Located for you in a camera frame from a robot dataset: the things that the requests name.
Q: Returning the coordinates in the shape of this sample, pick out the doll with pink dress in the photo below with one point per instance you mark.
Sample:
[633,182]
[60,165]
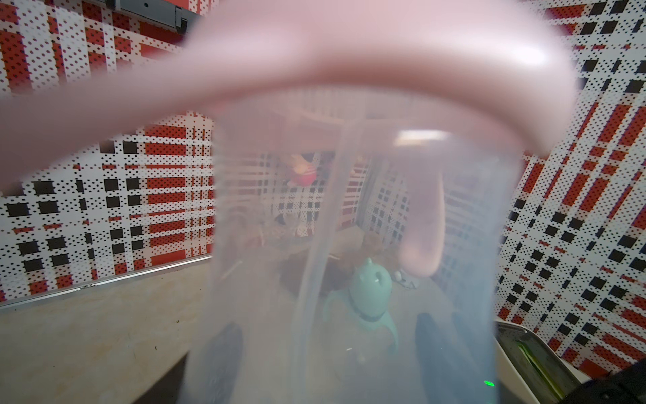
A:
[300,171]

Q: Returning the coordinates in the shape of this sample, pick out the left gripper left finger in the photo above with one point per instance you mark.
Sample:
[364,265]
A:
[166,379]

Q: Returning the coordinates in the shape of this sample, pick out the clear baby bottle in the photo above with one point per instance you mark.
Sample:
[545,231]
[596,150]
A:
[421,173]

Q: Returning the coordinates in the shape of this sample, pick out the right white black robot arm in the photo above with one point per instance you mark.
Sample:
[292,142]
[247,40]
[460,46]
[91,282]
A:
[625,387]

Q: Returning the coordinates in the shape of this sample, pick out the small white alarm clock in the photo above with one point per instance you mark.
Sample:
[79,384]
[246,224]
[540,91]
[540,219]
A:
[405,280]

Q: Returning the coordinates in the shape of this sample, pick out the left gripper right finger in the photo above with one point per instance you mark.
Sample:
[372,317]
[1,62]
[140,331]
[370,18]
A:
[453,370]

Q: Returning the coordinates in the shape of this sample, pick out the pink bottle handle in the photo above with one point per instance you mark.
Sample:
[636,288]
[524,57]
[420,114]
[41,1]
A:
[492,56]

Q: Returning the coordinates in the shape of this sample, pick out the white bin green inside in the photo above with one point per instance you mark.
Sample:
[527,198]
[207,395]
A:
[528,371]

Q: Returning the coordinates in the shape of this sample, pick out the black hook rail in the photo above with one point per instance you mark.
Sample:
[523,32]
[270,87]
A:
[157,11]

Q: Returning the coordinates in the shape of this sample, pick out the brown plush toy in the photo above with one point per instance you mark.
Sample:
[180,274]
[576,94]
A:
[347,254]

